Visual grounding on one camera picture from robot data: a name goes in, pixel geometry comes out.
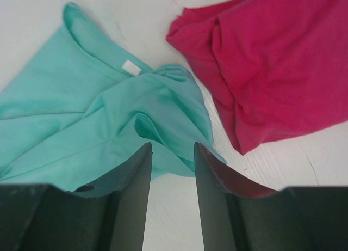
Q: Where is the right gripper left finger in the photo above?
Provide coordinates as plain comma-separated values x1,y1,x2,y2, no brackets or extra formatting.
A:
1,143,152,250

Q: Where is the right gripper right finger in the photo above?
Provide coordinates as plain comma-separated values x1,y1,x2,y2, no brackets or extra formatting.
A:
194,143,347,250

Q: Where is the teal t shirt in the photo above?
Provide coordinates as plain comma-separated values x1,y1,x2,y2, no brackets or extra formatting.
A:
1,3,214,191

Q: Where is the folded pink t shirt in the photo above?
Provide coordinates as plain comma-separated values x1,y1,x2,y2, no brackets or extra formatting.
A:
166,0,347,154

